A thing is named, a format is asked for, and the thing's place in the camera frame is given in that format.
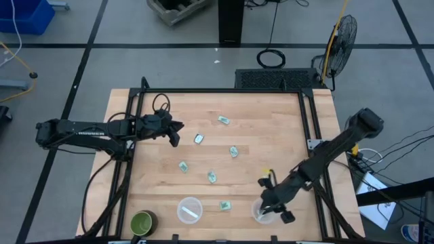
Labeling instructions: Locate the blue white shoe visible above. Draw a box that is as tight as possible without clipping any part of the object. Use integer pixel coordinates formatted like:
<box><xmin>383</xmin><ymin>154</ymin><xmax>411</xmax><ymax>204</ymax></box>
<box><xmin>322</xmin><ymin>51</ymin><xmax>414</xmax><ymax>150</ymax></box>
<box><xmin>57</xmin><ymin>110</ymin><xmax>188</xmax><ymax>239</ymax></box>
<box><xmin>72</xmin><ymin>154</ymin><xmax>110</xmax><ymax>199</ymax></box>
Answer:
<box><xmin>401</xmin><ymin>223</ymin><xmax>421</xmax><ymax>244</ymax></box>

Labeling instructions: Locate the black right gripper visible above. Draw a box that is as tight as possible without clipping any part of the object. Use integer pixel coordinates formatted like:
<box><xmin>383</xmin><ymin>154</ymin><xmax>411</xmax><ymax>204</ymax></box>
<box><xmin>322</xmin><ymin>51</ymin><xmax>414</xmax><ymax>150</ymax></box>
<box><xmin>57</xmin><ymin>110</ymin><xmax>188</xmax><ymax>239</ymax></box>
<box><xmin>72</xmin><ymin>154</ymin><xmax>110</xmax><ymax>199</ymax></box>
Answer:
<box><xmin>257</xmin><ymin>176</ymin><xmax>301</xmax><ymax>225</ymax></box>

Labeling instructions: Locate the green ceramic cup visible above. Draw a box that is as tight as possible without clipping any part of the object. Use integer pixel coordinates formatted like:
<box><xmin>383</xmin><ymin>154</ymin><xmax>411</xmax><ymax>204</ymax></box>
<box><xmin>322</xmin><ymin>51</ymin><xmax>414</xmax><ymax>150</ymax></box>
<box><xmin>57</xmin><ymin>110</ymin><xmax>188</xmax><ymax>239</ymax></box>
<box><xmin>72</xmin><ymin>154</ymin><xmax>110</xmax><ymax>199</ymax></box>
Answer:
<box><xmin>130</xmin><ymin>209</ymin><xmax>159</xmax><ymax>237</ymax></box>

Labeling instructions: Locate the black perforated computer case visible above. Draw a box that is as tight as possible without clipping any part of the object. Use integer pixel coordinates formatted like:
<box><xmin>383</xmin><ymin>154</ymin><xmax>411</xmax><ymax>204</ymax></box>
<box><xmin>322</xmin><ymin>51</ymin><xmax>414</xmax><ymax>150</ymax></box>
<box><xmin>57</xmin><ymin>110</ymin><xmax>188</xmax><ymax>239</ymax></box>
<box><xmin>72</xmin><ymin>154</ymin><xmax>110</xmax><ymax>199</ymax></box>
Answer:
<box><xmin>234</xmin><ymin>67</ymin><xmax>323</xmax><ymax>90</ymax></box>

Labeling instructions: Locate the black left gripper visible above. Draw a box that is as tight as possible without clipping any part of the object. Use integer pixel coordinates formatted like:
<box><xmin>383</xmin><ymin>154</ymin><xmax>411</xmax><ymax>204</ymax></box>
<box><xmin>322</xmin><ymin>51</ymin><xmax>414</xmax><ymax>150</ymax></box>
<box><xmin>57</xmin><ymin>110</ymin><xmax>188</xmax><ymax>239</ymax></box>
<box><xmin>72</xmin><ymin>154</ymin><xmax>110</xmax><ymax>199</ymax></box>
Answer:
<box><xmin>135</xmin><ymin>111</ymin><xmax>186</xmax><ymax>148</ymax></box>

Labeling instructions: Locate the thin white cable loop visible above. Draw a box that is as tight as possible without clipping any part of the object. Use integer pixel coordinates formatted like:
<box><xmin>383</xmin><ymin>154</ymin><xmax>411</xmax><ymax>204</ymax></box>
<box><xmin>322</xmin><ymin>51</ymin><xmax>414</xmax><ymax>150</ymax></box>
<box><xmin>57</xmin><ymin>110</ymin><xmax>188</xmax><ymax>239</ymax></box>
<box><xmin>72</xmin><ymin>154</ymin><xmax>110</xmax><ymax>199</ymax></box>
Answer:
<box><xmin>357</xmin><ymin>148</ymin><xmax>384</xmax><ymax>164</ymax></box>

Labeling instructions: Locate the clear round plastic container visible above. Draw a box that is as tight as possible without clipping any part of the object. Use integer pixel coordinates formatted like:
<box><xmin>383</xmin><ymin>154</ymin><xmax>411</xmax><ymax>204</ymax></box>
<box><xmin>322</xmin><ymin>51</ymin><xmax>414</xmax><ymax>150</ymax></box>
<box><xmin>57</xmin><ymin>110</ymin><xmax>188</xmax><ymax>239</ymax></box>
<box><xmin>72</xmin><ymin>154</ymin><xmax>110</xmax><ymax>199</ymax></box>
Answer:
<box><xmin>251</xmin><ymin>198</ymin><xmax>282</xmax><ymax>225</ymax></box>
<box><xmin>176</xmin><ymin>196</ymin><xmax>203</xmax><ymax>225</ymax></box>

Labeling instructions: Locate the blue plastic bin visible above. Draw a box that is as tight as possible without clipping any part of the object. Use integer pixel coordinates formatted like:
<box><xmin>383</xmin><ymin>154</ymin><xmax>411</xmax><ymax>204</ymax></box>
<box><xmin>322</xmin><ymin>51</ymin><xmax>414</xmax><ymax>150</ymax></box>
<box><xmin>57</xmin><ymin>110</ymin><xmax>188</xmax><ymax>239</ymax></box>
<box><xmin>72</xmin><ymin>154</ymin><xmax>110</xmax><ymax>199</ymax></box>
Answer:
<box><xmin>0</xmin><ymin>0</ymin><xmax>56</xmax><ymax>36</ymax></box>

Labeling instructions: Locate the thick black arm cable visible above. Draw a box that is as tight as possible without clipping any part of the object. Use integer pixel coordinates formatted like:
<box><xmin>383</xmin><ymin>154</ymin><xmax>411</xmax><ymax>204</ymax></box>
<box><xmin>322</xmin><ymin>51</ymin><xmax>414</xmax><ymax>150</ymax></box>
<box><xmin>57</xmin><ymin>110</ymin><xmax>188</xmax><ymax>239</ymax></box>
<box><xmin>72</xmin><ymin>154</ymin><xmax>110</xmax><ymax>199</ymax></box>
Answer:
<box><xmin>81</xmin><ymin>157</ymin><xmax>115</xmax><ymax>235</ymax></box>

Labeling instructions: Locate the yellow floor cable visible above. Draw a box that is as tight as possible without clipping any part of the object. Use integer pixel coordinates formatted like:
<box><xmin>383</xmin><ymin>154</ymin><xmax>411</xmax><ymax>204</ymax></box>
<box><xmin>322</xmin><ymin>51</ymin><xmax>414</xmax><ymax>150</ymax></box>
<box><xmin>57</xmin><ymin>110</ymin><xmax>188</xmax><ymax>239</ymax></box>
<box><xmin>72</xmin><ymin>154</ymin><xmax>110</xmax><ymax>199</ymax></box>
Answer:
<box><xmin>0</xmin><ymin>41</ymin><xmax>37</xmax><ymax>103</ymax></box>

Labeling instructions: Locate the long white sweetener packet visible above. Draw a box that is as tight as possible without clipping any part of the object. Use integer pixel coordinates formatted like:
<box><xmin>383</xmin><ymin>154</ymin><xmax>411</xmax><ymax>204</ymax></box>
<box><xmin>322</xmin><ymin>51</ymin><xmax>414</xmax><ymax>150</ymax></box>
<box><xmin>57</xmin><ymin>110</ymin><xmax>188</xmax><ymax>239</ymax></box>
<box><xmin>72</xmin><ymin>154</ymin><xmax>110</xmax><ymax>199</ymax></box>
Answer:
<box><xmin>181</xmin><ymin>205</ymin><xmax>200</xmax><ymax>218</ymax></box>

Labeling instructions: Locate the black table edge bar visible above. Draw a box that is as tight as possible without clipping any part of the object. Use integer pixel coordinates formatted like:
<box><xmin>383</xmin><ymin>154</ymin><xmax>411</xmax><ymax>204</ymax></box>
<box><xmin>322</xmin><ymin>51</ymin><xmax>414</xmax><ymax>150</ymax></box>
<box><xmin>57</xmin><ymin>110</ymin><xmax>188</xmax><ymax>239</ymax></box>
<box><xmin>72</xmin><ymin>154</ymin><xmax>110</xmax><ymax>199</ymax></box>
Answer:
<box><xmin>355</xmin><ymin>178</ymin><xmax>434</xmax><ymax>207</ymax></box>

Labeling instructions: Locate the white printed paper sheet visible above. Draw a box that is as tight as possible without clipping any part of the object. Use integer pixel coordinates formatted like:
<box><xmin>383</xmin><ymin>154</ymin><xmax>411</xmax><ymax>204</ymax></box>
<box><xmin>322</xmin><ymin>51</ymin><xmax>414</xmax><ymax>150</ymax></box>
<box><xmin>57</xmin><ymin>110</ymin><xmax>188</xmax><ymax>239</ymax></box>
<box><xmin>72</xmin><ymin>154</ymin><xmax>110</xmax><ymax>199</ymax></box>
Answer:
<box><xmin>355</xmin><ymin>171</ymin><xmax>397</xmax><ymax>230</ymax></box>

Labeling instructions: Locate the grey wooden crate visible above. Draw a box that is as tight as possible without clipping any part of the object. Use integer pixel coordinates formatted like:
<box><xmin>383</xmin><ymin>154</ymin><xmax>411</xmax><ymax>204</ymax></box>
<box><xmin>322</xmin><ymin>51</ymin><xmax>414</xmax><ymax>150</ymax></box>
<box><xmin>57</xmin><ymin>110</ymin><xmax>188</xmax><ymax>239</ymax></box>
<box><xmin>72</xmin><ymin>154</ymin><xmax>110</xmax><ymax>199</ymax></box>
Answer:
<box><xmin>146</xmin><ymin>0</ymin><xmax>213</xmax><ymax>27</ymax></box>

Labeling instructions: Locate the coiled black cable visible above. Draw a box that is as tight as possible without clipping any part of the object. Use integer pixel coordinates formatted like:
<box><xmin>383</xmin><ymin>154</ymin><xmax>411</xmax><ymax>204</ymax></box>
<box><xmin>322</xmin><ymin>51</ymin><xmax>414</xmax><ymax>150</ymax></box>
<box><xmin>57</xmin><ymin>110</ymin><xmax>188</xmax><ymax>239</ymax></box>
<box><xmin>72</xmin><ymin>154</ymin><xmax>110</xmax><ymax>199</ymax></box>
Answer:
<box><xmin>256</xmin><ymin>0</ymin><xmax>286</xmax><ymax>69</ymax></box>

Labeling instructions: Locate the black aluminium table frame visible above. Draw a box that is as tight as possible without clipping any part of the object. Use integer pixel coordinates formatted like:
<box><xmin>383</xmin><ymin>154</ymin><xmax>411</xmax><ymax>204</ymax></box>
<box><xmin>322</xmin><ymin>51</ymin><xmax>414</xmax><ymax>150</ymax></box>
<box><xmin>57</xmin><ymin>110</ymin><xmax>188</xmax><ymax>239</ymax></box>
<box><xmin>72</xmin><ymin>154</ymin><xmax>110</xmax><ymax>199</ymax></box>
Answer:
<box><xmin>79</xmin><ymin>76</ymin><xmax>366</xmax><ymax>244</ymax></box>

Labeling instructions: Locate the black floor fan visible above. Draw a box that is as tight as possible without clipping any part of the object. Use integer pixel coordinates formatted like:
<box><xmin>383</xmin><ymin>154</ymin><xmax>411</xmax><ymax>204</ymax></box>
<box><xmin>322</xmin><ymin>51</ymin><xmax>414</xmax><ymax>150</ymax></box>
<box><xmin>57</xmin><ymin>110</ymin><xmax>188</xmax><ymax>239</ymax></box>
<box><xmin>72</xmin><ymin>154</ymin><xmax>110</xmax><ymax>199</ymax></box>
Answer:
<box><xmin>311</xmin><ymin>14</ymin><xmax>359</xmax><ymax>92</ymax></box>

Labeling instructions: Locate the black object at floor edge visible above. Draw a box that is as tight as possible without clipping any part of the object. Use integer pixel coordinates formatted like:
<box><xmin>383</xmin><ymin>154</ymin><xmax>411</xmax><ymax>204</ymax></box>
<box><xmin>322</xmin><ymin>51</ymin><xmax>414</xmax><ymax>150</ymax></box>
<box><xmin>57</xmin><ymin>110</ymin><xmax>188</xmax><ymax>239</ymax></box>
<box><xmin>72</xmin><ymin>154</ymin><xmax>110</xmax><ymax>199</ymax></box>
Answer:
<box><xmin>0</xmin><ymin>105</ymin><xmax>14</xmax><ymax>123</ymax></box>

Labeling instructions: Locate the white floor cable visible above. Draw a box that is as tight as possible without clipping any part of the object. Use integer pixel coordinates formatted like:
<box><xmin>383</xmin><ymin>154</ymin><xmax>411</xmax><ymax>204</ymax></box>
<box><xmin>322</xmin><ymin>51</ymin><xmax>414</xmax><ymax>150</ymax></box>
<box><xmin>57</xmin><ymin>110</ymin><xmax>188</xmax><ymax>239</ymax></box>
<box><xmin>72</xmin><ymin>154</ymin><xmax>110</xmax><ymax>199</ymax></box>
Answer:
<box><xmin>0</xmin><ymin>0</ymin><xmax>23</xmax><ymax>68</ymax></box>

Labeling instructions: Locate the grey metal stand leg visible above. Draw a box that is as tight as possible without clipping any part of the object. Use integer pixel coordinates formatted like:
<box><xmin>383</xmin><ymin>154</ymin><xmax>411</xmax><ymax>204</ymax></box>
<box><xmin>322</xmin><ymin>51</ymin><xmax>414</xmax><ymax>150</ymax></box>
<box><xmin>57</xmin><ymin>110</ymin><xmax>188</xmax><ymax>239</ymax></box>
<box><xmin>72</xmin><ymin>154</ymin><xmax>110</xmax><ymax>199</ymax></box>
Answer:
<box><xmin>0</xmin><ymin>79</ymin><xmax>30</xmax><ymax>92</ymax></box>

